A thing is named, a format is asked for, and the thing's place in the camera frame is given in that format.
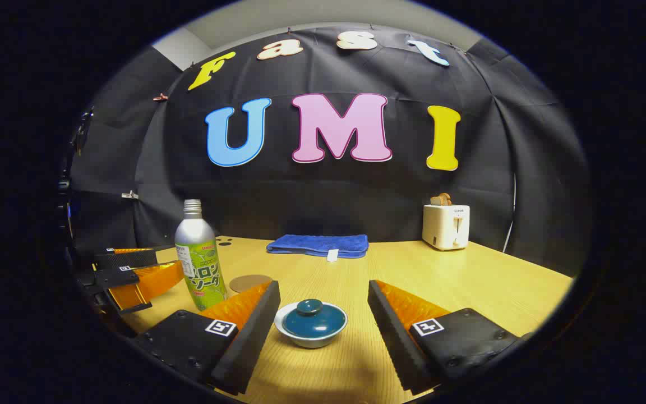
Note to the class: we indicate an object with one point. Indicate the round brown coaster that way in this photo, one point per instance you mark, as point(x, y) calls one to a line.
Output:
point(247, 282)

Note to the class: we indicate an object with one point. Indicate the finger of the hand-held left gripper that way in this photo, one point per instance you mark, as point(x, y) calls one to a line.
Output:
point(118, 276)
point(132, 258)

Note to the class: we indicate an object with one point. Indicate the teal teacup lid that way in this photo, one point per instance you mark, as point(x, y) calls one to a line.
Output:
point(312, 325)

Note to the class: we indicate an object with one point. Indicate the silver green-label water bottle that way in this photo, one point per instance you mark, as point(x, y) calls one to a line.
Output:
point(199, 241)

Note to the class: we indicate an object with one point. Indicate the brown bread slice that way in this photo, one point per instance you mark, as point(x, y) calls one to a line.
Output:
point(442, 200)

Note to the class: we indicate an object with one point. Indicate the folded blue towel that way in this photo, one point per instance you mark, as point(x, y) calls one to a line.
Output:
point(317, 244)

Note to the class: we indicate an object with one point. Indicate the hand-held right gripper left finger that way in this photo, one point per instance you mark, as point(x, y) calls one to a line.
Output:
point(255, 336)

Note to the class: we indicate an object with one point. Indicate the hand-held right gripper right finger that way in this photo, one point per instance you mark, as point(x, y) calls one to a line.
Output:
point(390, 342)

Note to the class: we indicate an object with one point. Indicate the small metal clip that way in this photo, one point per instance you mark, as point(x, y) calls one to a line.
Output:
point(129, 195)

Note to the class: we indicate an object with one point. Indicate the white grey teacup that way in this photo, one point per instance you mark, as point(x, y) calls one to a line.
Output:
point(285, 332)

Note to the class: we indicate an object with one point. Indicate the small orange clip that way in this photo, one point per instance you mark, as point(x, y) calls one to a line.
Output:
point(160, 97)

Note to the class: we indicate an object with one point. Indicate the cream white toaster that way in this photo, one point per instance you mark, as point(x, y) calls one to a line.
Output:
point(441, 227)

